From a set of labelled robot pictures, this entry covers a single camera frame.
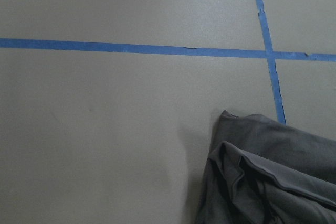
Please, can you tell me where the brown t-shirt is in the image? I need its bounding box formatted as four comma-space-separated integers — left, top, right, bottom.
195, 111, 335, 223

